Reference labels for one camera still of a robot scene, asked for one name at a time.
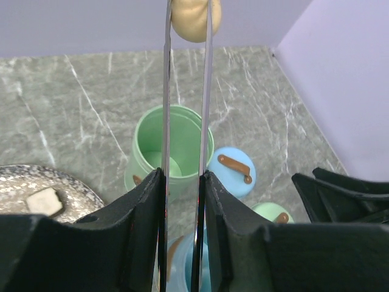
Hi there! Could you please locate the blue cylindrical container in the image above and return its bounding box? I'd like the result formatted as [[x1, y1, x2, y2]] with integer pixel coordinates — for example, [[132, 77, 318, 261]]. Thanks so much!
[[167, 228, 212, 292]]

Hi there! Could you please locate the blue lid brown handle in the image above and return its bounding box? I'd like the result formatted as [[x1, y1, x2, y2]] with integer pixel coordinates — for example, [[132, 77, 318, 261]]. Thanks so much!
[[208, 147, 256, 200]]

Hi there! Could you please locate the green lid brown handle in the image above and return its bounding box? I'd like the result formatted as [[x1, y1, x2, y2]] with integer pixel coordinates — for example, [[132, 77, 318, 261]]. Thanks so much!
[[252, 202, 294, 224]]

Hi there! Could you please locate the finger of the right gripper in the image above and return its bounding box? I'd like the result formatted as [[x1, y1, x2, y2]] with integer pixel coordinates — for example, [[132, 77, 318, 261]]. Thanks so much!
[[292, 173, 388, 224], [312, 167, 388, 195]]

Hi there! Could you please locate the lower white sushi piece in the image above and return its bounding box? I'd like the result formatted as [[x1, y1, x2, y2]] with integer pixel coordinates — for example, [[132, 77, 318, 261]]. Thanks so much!
[[26, 187, 64, 217]]

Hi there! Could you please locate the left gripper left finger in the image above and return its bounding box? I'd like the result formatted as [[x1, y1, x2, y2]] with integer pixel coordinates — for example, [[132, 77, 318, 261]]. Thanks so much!
[[1, 169, 162, 291]]

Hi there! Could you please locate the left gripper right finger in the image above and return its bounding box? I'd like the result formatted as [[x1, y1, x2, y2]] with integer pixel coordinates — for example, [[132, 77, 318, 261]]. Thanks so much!
[[205, 172, 388, 291]]

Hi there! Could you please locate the tan round bun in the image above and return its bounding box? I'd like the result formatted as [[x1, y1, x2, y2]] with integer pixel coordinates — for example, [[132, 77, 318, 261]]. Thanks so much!
[[171, 0, 222, 43]]

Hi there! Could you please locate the green cylindrical container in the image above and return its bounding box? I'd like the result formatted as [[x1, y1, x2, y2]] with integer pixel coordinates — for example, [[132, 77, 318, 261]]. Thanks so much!
[[124, 105, 201, 202]]

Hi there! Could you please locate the speckled ceramic plate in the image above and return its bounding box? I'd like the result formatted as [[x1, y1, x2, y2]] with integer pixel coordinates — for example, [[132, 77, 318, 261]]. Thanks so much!
[[1, 165, 105, 223]]

